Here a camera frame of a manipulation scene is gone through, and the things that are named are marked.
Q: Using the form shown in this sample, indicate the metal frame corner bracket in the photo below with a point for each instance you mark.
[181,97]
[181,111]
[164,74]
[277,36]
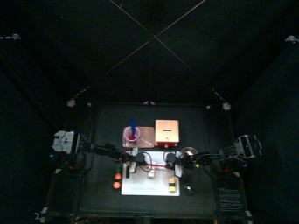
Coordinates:
[72,102]
[15,37]
[292,38]
[226,106]

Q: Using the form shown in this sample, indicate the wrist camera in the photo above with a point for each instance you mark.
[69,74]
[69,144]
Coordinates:
[141,158]
[170,157]

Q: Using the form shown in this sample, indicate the blue toy utensil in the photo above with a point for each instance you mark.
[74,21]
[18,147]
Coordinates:
[133,127]

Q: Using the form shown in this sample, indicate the red plastic cup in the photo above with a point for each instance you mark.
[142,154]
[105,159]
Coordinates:
[126,137]

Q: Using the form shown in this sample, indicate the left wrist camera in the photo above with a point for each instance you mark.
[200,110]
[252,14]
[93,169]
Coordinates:
[141,158]

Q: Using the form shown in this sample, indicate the wooden box with red side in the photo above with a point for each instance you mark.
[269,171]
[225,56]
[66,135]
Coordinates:
[168,131]

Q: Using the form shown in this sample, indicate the small green toy piece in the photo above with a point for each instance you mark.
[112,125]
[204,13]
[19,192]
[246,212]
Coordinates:
[118,168]

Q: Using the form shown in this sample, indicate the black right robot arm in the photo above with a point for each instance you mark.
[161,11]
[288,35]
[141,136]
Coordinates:
[249,145]

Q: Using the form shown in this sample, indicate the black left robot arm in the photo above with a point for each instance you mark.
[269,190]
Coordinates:
[65,141]

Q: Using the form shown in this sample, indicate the white cutting board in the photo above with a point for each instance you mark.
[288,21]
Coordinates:
[156,186]

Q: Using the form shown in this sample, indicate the small black round cup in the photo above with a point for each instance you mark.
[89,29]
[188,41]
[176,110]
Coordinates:
[189,189]

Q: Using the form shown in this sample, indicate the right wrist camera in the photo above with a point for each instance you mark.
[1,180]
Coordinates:
[170,157]

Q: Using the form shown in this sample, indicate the black printed label sheet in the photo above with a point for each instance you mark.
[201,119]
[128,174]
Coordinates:
[230,201]

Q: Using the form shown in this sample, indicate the yellow egg sushi toy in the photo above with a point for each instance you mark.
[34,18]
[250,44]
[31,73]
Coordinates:
[173,184]

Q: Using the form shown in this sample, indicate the pink plastic tray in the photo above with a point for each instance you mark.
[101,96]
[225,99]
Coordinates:
[150,134]

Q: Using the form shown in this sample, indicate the yellow-green toy utensil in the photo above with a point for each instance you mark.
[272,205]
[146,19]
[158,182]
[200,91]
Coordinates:
[197,166]

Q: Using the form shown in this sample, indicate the clear plastic utensil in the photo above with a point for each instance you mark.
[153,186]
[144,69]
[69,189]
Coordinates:
[146,142]

